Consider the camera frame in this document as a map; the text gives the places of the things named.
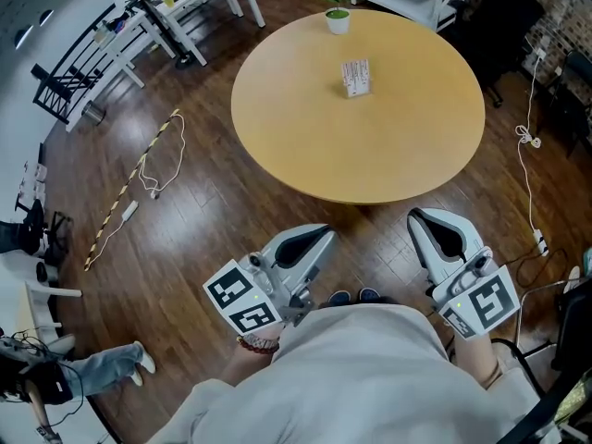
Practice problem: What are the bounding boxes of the black metal rack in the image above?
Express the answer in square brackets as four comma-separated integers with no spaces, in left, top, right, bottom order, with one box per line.
[31,3,117,125]

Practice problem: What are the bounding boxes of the black floor cable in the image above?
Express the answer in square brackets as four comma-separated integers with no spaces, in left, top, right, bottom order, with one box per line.
[502,246,569,291]

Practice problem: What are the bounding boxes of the black office chair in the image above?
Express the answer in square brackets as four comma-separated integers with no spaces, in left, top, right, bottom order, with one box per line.
[441,0,548,109]

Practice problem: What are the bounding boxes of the small white table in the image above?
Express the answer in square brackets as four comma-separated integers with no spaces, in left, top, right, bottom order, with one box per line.
[65,0,177,133]

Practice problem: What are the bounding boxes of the silver wristwatch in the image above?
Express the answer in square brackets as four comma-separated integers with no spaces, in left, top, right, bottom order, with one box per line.
[240,332,281,352]

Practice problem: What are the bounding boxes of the green plant in white pot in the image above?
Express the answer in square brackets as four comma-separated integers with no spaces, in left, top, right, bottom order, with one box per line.
[315,0,356,36]

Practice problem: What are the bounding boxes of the white plastic stool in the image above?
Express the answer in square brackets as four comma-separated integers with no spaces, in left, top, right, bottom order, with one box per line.
[0,247,83,344]

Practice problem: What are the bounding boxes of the white card stand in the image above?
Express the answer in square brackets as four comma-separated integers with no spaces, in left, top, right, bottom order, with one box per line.
[340,58,374,101]

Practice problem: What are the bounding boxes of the black metal frame chair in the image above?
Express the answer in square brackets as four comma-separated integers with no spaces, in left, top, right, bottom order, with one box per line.
[488,278,592,444]

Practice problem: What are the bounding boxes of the red bead bracelet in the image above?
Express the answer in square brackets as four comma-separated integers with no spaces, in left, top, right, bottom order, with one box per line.
[235,336,280,356]

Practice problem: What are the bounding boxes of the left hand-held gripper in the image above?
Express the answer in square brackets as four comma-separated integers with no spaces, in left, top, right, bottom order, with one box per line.
[202,222,338,338]

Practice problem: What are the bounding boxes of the black side chair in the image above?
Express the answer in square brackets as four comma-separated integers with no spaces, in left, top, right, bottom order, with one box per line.
[549,49,592,159]

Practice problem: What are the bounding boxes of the person's grey shirt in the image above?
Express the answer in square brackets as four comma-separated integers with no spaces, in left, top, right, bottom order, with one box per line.
[146,302,559,444]

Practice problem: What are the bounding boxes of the metal waste bin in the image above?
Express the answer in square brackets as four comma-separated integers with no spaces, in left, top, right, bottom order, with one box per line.
[81,100,106,125]

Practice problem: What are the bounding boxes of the person's left forearm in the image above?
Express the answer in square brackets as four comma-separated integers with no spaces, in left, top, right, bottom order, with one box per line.
[219,329,284,389]

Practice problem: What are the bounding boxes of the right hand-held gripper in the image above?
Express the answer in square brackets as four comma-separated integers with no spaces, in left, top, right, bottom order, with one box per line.
[406,207,523,341]

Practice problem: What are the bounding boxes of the yellow black striped floor strip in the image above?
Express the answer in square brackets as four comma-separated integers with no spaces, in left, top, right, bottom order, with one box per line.
[83,108,181,272]

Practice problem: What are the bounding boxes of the looped white cable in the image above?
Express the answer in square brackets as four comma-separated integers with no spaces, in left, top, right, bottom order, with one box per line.
[137,113,187,201]

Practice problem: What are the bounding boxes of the black pole stand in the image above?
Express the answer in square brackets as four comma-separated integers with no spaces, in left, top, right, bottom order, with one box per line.
[95,0,196,69]

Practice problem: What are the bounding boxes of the long knotted white cable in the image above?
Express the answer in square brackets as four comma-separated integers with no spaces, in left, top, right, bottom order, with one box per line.
[514,60,543,238]

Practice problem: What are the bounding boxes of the person's right forearm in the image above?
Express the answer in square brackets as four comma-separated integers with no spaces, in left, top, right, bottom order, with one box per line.
[453,329,504,391]

